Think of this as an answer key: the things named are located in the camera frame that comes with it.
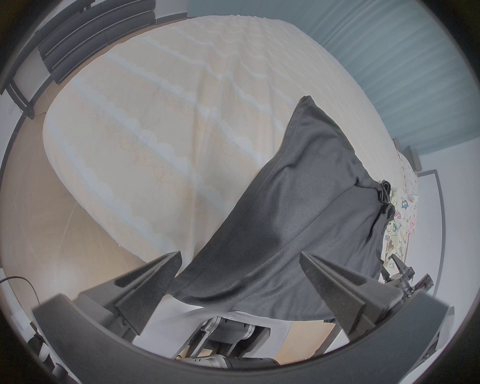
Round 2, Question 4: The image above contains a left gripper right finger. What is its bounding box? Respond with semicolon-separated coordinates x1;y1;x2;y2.
300;251;404;344

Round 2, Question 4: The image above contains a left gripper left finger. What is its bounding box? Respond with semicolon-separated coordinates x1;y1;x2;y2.
112;251;183;336

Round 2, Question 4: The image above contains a black T-shirt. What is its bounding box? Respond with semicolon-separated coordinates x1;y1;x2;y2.
167;95;396;323

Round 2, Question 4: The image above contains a bed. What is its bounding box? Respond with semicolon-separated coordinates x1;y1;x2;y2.
42;14;447;327

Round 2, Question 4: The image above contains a white printed garment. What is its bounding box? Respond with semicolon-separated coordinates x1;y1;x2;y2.
382;187;418;260

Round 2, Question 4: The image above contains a white printed pillow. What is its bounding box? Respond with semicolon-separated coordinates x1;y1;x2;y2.
398;152;419;190

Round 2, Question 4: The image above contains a grey bedside table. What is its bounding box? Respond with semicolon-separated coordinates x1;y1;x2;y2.
392;138;422;169

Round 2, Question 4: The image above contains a blue-green curtain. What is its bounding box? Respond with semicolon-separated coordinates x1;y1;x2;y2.
187;0;480;156

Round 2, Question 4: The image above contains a black cable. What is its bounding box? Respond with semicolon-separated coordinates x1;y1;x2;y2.
0;275;42;305

